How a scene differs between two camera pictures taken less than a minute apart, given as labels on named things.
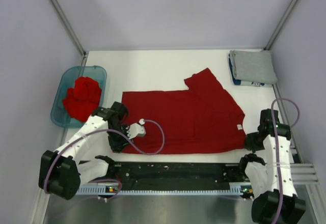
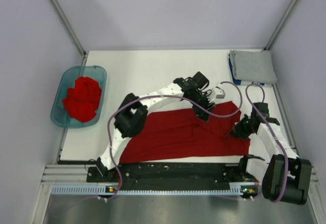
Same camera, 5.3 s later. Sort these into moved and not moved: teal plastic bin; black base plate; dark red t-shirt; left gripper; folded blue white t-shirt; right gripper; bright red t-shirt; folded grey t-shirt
Moved: right gripper; left gripper; dark red t-shirt
Not moved: teal plastic bin; folded blue white t-shirt; black base plate; folded grey t-shirt; bright red t-shirt
